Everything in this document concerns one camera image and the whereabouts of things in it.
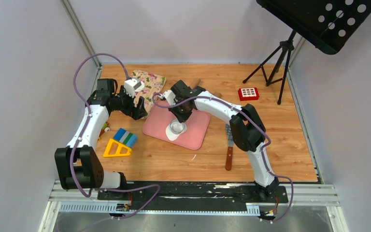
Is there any red yellow toy piece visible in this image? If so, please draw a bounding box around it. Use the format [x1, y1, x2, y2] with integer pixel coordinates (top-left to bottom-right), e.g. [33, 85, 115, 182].
[98, 121, 111, 141]

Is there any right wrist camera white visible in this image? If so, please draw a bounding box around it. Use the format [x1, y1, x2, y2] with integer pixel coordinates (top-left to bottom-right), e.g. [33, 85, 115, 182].
[163, 90, 176, 105]

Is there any yellow triangular toy block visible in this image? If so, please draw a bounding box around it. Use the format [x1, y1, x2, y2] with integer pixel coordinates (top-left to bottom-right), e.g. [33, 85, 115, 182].
[103, 139, 132, 158]

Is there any pink plastic tray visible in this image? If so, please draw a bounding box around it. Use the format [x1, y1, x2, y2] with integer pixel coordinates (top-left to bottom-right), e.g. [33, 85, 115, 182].
[142, 106, 210, 150]

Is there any black music stand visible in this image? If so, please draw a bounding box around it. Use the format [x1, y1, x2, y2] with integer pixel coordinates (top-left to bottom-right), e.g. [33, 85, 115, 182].
[243, 0, 371, 104]

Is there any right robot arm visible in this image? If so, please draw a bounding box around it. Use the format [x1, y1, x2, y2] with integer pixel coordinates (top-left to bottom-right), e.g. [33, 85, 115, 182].
[162, 80, 279, 202]

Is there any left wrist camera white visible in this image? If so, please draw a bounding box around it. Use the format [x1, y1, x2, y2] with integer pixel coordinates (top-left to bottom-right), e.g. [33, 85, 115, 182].
[123, 78, 139, 98]

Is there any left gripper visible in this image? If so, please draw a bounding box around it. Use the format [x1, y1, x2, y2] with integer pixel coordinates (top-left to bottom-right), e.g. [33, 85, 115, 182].
[112, 86, 148, 120]

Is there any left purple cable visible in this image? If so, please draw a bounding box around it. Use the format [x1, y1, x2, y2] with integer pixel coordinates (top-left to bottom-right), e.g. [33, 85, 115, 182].
[56, 53, 161, 232]

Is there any floral cutting mat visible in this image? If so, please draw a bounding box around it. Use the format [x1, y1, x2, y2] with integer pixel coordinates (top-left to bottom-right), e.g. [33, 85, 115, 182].
[131, 70, 167, 113]

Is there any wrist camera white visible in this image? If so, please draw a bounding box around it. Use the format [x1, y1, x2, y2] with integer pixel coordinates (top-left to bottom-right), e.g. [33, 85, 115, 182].
[123, 78, 139, 98]
[163, 90, 176, 105]

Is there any purple cable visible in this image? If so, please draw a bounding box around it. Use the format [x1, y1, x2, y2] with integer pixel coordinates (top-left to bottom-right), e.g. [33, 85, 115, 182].
[152, 92, 294, 224]
[56, 53, 161, 232]

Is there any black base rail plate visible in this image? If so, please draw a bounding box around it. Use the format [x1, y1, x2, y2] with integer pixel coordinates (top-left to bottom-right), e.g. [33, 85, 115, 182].
[97, 181, 289, 212]

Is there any blue green toy brick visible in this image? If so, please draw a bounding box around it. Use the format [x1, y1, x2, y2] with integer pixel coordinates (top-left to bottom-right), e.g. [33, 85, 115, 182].
[112, 128, 138, 148]

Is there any white dough ball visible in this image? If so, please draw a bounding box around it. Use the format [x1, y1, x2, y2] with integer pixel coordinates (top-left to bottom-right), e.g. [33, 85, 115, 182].
[165, 122, 187, 141]

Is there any red grid box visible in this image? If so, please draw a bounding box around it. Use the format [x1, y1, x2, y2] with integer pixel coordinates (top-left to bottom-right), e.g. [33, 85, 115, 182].
[238, 87, 259, 101]

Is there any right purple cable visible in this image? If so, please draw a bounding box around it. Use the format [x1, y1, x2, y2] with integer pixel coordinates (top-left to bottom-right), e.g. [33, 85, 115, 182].
[152, 92, 294, 224]

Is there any flat white dough wrapper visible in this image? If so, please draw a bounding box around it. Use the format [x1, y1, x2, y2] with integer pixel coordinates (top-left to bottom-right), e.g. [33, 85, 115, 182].
[135, 80, 145, 92]

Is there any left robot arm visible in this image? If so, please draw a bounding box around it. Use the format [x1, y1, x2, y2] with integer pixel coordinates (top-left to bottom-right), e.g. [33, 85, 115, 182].
[54, 78, 147, 200]

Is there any wooden double-ended roller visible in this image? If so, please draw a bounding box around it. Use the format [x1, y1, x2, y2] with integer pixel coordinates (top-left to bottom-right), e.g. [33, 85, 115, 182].
[189, 78, 222, 98]

